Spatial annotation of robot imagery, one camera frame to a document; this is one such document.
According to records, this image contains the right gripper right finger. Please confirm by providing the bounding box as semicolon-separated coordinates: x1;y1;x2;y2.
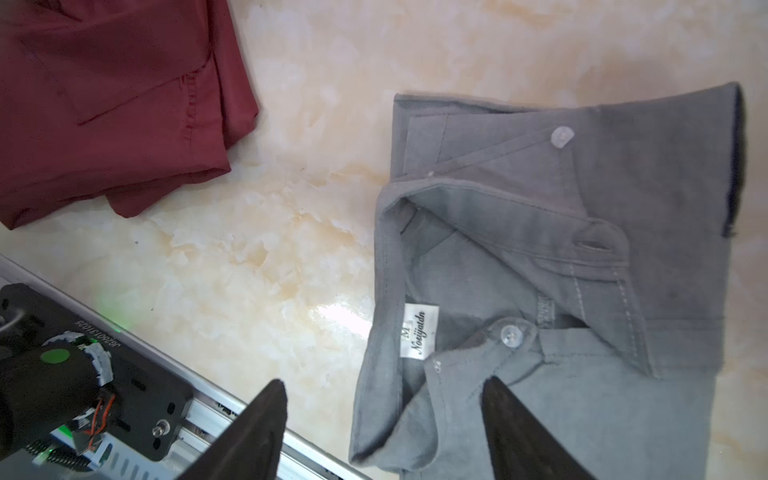
481;377;593;480

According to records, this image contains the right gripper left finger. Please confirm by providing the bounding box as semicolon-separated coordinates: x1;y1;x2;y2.
179;379;287;480

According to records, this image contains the grey long sleeve shirt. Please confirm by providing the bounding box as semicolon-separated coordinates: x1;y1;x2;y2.
348;82;746;479

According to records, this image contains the maroon long sleeve shirt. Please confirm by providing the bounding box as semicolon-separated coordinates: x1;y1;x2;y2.
1;0;259;229

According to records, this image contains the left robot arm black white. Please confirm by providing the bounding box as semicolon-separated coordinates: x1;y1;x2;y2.
1;284;193;461

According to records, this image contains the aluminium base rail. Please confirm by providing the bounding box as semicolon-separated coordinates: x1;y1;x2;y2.
1;259;359;479

